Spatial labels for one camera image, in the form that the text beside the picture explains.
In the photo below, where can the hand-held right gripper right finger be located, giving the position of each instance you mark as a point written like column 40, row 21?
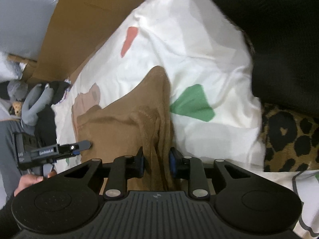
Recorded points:
column 172, row 163

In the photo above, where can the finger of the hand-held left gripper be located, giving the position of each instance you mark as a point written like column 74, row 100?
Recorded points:
column 77, row 146

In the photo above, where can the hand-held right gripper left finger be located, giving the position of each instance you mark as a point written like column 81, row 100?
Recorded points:
column 141, row 163

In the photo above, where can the brown printed t-shirt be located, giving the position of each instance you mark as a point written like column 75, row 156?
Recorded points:
column 139, row 124

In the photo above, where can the person's left hand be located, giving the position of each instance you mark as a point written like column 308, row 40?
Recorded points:
column 27, row 181

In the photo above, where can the brown teddy bear toy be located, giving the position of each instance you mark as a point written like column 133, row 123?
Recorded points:
column 17, row 108

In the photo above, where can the grey-blue neck pillow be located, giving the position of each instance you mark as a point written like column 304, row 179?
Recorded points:
column 35, row 104

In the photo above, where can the striped white cloth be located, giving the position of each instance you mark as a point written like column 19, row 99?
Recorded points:
column 65, row 89

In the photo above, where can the clear plastic bag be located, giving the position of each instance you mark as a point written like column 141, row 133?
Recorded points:
column 17, row 89

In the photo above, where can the white pillow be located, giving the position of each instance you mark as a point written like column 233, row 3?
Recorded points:
column 8, row 67

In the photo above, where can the cream bear printed blanket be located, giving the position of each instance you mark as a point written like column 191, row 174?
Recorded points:
column 187, row 67

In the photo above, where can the leopard print garment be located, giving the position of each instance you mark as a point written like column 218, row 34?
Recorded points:
column 289, row 139

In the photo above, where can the flattened cardboard box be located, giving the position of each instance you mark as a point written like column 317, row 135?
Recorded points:
column 79, row 25

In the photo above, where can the grey upright mattress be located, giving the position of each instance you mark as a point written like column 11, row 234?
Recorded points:
column 25, row 17

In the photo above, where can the folded black garment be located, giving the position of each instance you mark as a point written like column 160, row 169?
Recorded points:
column 274, row 37

